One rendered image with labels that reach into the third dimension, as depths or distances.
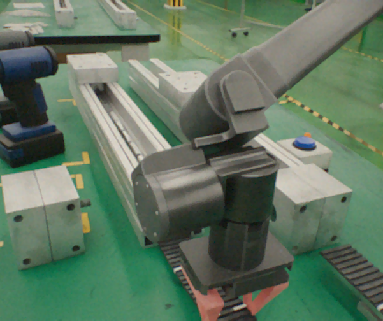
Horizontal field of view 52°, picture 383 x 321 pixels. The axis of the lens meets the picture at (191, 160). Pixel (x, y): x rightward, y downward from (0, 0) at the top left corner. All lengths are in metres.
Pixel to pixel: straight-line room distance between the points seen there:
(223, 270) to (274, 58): 0.21
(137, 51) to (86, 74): 1.34
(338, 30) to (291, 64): 0.10
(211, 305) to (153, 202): 0.13
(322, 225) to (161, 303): 0.26
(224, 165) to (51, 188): 0.30
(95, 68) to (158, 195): 0.78
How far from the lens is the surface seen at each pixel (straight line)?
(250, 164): 0.34
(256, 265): 0.39
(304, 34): 0.46
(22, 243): 0.57
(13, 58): 0.80
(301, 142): 0.79
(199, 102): 0.35
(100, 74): 1.06
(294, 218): 0.56
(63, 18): 2.47
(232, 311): 0.48
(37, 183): 0.59
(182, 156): 0.32
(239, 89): 0.34
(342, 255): 0.58
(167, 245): 0.59
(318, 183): 0.61
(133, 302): 0.52
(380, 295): 0.55
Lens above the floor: 1.16
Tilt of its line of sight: 27 degrees down
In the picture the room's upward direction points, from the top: 3 degrees clockwise
